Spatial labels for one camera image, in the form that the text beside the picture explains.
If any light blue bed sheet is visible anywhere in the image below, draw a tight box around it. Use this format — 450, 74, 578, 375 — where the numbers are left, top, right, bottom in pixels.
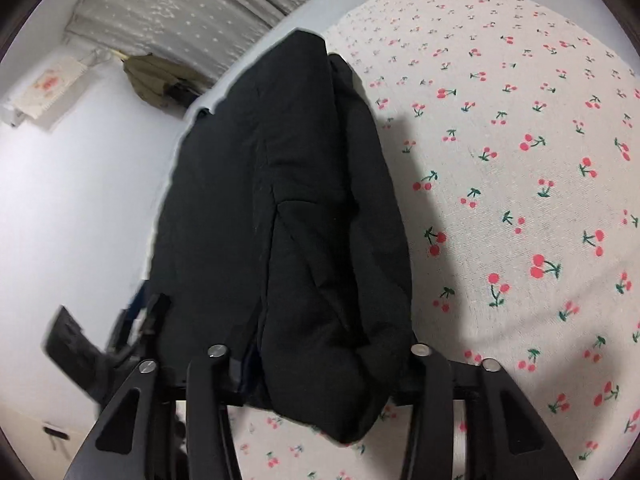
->
181, 0, 398, 122

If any olive green cloth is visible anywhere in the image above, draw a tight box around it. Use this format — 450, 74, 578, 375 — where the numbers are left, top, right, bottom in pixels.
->
121, 51, 213, 122

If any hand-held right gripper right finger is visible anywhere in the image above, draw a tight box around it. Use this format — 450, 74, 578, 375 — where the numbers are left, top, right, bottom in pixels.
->
397, 343, 577, 480

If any black jacket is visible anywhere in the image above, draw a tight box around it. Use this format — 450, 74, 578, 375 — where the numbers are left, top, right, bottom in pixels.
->
142, 30, 416, 445

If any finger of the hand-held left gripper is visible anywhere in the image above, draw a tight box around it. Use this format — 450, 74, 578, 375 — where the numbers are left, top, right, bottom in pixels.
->
141, 291, 172, 337

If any cherry print bed cover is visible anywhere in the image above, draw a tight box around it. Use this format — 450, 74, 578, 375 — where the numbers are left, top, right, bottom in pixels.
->
172, 0, 640, 480

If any grey dotted quilt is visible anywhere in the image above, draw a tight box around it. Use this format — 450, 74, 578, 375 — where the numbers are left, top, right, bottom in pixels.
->
64, 0, 351, 97

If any white cloth with red print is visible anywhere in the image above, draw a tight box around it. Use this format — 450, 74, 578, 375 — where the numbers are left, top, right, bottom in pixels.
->
0, 54, 90, 132

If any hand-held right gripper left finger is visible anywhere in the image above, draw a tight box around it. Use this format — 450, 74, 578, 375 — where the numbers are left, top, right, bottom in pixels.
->
65, 344, 247, 480

